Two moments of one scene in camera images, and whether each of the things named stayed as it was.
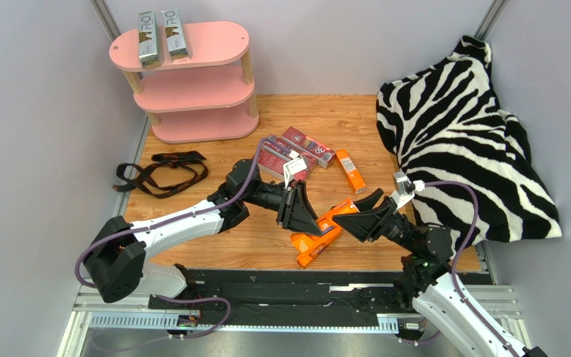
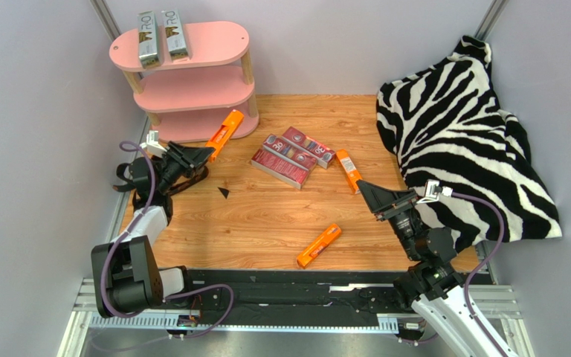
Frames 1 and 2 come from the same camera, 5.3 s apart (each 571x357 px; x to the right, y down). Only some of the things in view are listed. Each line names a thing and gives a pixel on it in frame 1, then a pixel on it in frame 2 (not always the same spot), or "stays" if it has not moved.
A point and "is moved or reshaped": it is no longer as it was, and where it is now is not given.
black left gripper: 301,216 → 178,155
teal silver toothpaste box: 148,40 stays
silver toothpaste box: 175,35 stays
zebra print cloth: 442,124 stays
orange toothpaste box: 327,225 → 224,132
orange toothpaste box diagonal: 308,245 is moved or reshaped
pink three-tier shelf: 205,97 stays
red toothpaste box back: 308,147 stays
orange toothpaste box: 353,175 stays
